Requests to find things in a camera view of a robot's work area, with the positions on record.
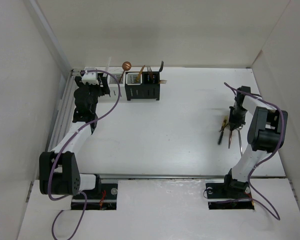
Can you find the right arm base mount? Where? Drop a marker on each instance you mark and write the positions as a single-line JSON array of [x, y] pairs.
[[220, 198]]

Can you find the white chopstick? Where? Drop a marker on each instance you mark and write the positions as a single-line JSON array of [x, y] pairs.
[[107, 66]]

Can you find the aluminium rail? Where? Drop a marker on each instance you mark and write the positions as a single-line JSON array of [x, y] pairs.
[[63, 113], [157, 177]]

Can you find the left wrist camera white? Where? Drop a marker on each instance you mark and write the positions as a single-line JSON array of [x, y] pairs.
[[90, 77]]

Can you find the silver spoon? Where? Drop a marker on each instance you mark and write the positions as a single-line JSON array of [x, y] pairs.
[[240, 140]]

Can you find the aluminium rail front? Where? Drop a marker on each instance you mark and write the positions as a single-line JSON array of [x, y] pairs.
[[157, 177]]

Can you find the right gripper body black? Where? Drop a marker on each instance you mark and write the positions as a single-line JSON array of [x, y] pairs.
[[237, 115]]

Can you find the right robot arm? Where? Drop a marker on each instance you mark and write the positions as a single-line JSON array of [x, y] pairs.
[[266, 134]]

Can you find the white insert cup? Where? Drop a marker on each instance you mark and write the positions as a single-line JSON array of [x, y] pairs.
[[133, 78]]

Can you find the black utensil holder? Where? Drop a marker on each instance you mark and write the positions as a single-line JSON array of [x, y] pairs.
[[149, 89]]

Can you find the white utensil holder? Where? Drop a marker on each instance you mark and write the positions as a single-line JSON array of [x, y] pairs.
[[114, 90]]

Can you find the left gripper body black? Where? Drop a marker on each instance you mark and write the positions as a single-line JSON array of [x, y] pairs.
[[95, 91]]

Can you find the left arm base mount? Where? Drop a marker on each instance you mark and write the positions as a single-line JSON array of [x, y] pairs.
[[103, 197]]

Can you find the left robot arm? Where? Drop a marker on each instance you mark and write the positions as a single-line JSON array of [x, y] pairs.
[[58, 169]]

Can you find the aluminium rail left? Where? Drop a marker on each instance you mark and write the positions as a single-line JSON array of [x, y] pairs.
[[63, 113]]

